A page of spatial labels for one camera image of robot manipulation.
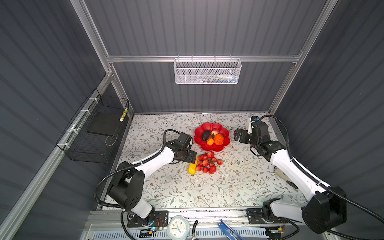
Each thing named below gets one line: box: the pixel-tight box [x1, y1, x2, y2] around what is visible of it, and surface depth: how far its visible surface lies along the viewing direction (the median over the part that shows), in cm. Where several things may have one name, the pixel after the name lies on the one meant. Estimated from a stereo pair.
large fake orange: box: [214, 133, 224, 146], surface depth 100 cm
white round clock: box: [166, 215, 190, 240], surface depth 70 cm
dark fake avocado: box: [202, 130, 211, 141], surface depth 104 cm
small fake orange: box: [206, 138, 214, 146], surface depth 101 cm
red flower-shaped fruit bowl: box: [194, 122, 231, 152], surface depth 104 cm
